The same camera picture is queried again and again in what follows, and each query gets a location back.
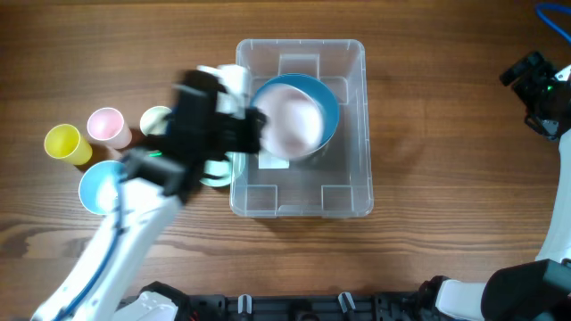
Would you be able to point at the cream cup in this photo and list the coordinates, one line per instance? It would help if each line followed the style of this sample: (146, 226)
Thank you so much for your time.
(154, 121)

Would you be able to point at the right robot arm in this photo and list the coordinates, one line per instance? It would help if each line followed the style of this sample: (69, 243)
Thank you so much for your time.
(539, 290)

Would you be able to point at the yellow cup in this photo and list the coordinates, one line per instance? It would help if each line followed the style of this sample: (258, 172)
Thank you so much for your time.
(65, 143)

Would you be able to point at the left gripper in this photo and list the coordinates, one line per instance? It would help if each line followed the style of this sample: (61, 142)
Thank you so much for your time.
(258, 123)

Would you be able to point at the large pink bowl cup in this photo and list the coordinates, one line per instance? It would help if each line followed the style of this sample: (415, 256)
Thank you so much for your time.
(295, 124)

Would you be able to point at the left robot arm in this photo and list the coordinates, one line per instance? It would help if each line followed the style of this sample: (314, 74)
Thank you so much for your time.
(155, 181)

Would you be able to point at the dark blue bowl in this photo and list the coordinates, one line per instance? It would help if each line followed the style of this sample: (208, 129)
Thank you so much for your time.
(319, 92)

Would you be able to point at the light blue small bowl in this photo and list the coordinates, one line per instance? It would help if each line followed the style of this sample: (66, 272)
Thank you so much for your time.
(97, 188)

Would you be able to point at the mint green bowl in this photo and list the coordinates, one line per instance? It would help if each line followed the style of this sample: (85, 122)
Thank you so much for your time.
(222, 173)

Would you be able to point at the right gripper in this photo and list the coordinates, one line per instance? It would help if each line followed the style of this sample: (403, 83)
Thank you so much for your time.
(537, 74)

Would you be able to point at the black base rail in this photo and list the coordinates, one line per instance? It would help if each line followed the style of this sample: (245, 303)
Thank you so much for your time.
(159, 302)

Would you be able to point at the clear plastic storage bin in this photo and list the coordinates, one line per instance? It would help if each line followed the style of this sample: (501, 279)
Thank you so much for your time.
(336, 180)

